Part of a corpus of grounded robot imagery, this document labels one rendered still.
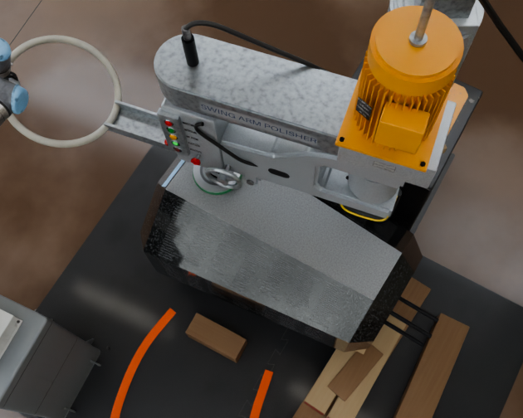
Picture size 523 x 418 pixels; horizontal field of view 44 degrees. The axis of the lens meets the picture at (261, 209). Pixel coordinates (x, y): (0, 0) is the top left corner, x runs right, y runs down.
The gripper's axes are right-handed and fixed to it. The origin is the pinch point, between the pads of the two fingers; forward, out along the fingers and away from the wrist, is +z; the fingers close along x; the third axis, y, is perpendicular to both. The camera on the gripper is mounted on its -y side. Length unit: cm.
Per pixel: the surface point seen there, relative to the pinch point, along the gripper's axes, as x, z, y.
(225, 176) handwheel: 77, -29, 50
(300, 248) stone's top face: 113, -5, 78
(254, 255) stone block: 97, 7, 77
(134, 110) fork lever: 52, 1, 12
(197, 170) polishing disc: 78, 10, 36
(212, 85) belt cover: 62, -71, 31
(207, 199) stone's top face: 81, 13, 49
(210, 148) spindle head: 70, -36, 41
